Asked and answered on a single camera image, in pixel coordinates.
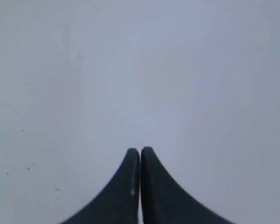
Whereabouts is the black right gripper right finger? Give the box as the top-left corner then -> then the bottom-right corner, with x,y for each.
140,147 -> 231,224

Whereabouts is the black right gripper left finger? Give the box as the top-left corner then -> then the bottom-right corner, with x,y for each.
63,148 -> 140,224

